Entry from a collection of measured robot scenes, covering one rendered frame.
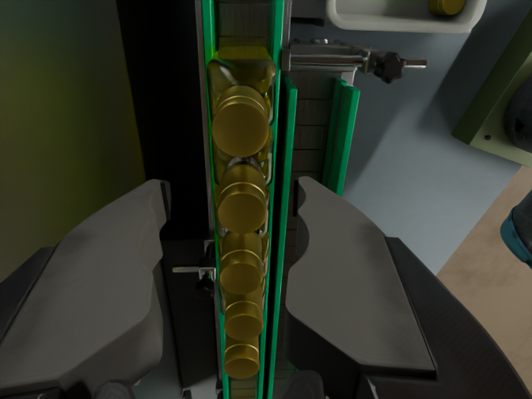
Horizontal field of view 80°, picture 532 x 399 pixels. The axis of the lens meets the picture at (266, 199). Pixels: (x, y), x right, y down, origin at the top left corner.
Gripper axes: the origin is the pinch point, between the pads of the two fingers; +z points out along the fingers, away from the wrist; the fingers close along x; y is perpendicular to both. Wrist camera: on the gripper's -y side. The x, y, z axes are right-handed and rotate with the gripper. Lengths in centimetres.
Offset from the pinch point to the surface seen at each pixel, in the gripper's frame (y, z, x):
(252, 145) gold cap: 1.1, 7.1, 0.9
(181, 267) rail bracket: 28.8, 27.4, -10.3
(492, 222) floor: 91, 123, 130
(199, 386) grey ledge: 75, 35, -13
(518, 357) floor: 212, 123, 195
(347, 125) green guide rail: 6.2, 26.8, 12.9
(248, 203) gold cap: 5.2, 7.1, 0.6
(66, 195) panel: 5.3, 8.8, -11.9
